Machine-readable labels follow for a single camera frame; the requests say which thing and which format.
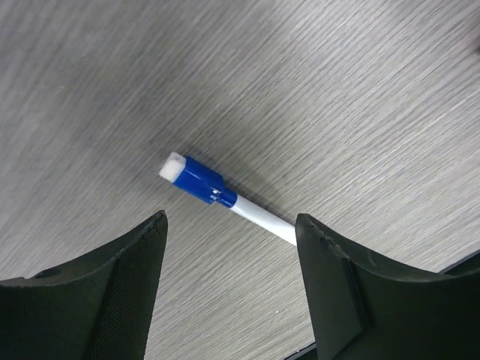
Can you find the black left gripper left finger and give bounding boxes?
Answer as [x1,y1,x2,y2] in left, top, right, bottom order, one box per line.
[1,211,168,359]

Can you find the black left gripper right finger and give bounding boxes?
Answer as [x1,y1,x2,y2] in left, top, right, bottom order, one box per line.
[295,214,479,359]

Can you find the blue whiteboard marker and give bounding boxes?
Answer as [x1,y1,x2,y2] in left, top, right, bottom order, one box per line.
[159,152,297,246]

